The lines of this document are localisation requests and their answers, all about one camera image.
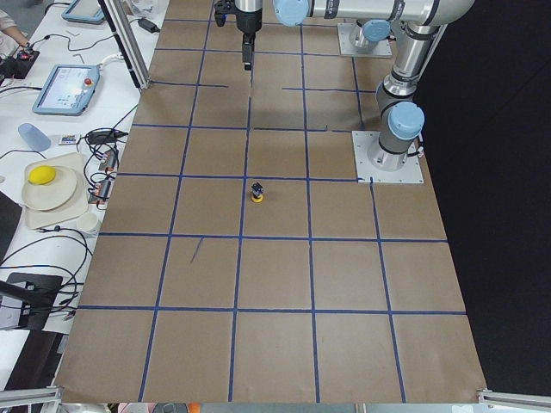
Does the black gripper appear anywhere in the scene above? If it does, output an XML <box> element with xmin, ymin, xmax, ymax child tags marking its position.
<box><xmin>234</xmin><ymin>0</ymin><xmax>263</xmax><ymax>71</ymax></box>

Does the yellow push button switch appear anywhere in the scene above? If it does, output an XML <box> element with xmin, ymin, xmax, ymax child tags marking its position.
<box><xmin>251</xmin><ymin>182</ymin><xmax>263</xmax><ymax>203</ymax></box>

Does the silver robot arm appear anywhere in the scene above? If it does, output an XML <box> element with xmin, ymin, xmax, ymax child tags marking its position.
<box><xmin>350</xmin><ymin>19</ymin><xmax>391</xmax><ymax>48</ymax></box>
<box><xmin>273</xmin><ymin>1</ymin><xmax>473</xmax><ymax>171</ymax></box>

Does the black monitor stand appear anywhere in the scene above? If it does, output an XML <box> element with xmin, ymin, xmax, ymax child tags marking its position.
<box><xmin>1</xmin><ymin>272</ymin><xmax>63</xmax><ymax>330</ymax></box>

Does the black power adapter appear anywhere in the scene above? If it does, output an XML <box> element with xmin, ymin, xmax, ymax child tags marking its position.
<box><xmin>138</xmin><ymin>18</ymin><xmax>160</xmax><ymax>34</ymax></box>

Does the far blue teach pendant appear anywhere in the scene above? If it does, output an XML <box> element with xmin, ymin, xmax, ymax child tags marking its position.
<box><xmin>61</xmin><ymin>0</ymin><xmax>104</xmax><ymax>25</ymax></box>

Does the blue teach pendant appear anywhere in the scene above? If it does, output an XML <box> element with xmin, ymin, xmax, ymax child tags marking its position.
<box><xmin>61</xmin><ymin>0</ymin><xmax>104</xmax><ymax>25</ymax></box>
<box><xmin>32</xmin><ymin>65</ymin><xmax>100</xmax><ymax>116</ymax></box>

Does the near blue teach pendant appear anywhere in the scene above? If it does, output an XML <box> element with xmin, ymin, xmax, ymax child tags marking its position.
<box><xmin>32</xmin><ymin>65</ymin><xmax>100</xmax><ymax>116</ymax></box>

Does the brown paper table cover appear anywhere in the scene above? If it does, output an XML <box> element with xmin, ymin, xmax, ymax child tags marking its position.
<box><xmin>56</xmin><ymin>1</ymin><xmax>485</xmax><ymax>403</ymax></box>

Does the translucent blue plastic cup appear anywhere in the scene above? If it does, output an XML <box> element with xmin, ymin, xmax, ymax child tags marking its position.
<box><xmin>18</xmin><ymin>123</ymin><xmax>51</xmax><ymax>151</ymax></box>

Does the beige round plate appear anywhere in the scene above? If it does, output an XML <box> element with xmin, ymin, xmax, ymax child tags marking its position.
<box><xmin>22</xmin><ymin>166</ymin><xmax>77</xmax><ymax>211</ymax></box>

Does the white paper cup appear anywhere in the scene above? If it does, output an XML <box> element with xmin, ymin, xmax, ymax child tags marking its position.
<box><xmin>76</xmin><ymin>213</ymin><xmax>102</xmax><ymax>237</ymax></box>

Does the yellow lemon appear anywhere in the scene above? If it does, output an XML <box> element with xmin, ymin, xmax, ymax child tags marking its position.
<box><xmin>28</xmin><ymin>165</ymin><xmax>57</xmax><ymax>185</ymax></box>

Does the beige rectangular tray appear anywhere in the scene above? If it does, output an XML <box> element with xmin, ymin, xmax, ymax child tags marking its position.
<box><xmin>22</xmin><ymin>153</ymin><xmax>88</xmax><ymax>230</ymax></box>

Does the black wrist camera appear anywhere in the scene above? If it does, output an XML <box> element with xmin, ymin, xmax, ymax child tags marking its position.
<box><xmin>214</xmin><ymin>0</ymin><xmax>235</xmax><ymax>27</ymax></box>

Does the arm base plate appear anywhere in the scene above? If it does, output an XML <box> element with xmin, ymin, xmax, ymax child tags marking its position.
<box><xmin>337</xmin><ymin>19</ymin><xmax>392</xmax><ymax>59</ymax></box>
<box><xmin>352</xmin><ymin>131</ymin><xmax>424</xmax><ymax>184</ymax></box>

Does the aluminium frame post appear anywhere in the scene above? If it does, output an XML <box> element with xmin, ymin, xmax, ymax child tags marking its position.
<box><xmin>98</xmin><ymin>0</ymin><xmax>150</xmax><ymax>90</ymax></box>

